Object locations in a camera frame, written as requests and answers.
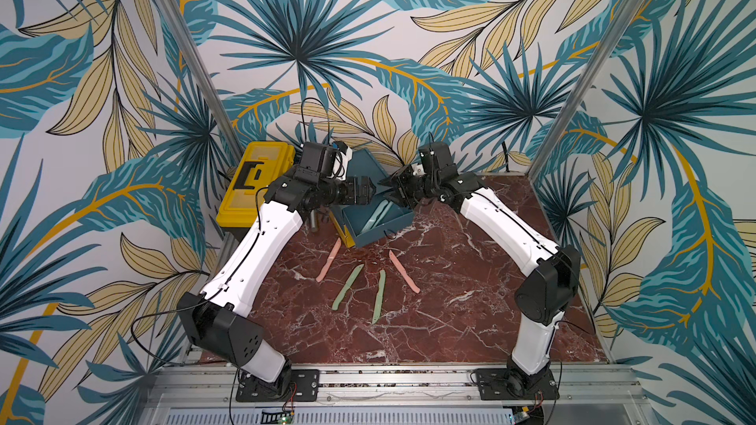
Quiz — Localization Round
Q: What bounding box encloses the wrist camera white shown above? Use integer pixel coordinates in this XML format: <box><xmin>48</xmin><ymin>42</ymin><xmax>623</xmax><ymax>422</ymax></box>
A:
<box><xmin>411</xmin><ymin>163</ymin><xmax>426</xmax><ymax>177</ymax></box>
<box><xmin>333</xmin><ymin>141</ymin><xmax>354</xmax><ymax>181</ymax></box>

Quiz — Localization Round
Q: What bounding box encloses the teal top drawer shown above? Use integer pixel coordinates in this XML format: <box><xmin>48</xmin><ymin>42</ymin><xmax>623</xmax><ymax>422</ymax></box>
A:
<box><xmin>329</xmin><ymin>193</ymin><xmax>415</xmax><ymax>248</ymax></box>

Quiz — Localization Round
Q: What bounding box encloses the green knife right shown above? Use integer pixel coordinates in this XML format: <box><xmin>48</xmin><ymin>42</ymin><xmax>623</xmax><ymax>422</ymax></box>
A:
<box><xmin>371</xmin><ymin>270</ymin><xmax>387</xmax><ymax>325</ymax></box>

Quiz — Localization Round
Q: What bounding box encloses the green knife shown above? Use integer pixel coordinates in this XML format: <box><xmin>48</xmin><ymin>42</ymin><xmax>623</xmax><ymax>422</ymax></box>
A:
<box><xmin>331</xmin><ymin>264</ymin><xmax>364</xmax><ymax>311</ymax></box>
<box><xmin>371</xmin><ymin>270</ymin><xmax>387</xmax><ymax>325</ymax></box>

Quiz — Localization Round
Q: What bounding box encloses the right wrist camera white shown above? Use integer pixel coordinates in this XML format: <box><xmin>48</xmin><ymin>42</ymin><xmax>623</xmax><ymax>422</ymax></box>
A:
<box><xmin>411</xmin><ymin>163</ymin><xmax>426</xmax><ymax>177</ymax></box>

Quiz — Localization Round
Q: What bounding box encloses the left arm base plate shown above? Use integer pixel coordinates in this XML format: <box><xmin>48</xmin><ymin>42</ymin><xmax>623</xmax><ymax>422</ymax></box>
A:
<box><xmin>235</xmin><ymin>369</ymin><xmax>320</xmax><ymax>403</ymax></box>

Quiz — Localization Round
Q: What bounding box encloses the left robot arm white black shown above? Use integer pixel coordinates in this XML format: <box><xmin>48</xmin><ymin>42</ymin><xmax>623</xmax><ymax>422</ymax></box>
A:
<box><xmin>177</xmin><ymin>168</ymin><xmax>376</xmax><ymax>384</ymax></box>

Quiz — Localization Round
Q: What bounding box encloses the yellow black toolbox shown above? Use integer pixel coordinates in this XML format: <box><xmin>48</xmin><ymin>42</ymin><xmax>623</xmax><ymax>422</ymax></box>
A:
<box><xmin>216</xmin><ymin>142</ymin><xmax>295</xmax><ymax>242</ymax></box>

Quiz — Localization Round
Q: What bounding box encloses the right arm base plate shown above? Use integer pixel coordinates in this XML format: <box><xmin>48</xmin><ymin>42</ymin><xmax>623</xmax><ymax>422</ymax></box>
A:
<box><xmin>472</xmin><ymin>368</ymin><xmax>559</xmax><ymax>401</ymax></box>

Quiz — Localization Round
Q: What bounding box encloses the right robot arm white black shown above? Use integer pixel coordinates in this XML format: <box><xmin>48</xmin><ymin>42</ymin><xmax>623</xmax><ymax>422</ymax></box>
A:
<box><xmin>381</xmin><ymin>164</ymin><xmax>580</xmax><ymax>399</ymax></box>

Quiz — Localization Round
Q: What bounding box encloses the teal drawer cabinet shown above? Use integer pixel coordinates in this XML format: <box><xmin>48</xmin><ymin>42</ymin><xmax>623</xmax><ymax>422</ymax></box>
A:
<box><xmin>346</xmin><ymin>150</ymin><xmax>390</xmax><ymax>192</ymax></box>

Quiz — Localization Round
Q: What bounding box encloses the teal knife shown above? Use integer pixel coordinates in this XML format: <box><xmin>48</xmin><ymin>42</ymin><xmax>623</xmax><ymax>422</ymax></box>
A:
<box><xmin>380</xmin><ymin>204</ymin><xmax>405</xmax><ymax>225</ymax></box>
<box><xmin>361</xmin><ymin>200</ymin><xmax>392</xmax><ymax>233</ymax></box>

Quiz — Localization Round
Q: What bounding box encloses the green knife left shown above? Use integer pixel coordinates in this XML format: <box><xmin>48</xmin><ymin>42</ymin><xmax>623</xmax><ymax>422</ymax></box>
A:
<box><xmin>331</xmin><ymin>264</ymin><xmax>364</xmax><ymax>311</ymax></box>

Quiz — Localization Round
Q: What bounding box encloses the pink knife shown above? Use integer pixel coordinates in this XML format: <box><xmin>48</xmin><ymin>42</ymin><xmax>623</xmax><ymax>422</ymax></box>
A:
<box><xmin>389</xmin><ymin>251</ymin><xmax>421</xmax><ymax>293</ymax></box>
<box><xmin>316</xmin><ymin>238</ymin><xmax>343</xmax><ymax>283</ymax></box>

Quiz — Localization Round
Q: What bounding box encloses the aluminium front rail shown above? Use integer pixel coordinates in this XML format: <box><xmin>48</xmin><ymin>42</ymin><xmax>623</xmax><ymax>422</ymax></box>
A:
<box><xmin>136</xmin><ymin>363</ymin><xmax>657</xmax><ymax>424</ymax></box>

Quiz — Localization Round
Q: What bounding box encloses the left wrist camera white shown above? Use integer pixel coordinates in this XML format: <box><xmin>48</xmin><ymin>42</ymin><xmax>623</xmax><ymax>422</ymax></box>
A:
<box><xmin>333</xmin><ymin>141</ymin><xmax>354</xmax><ymax>181</ymax></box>

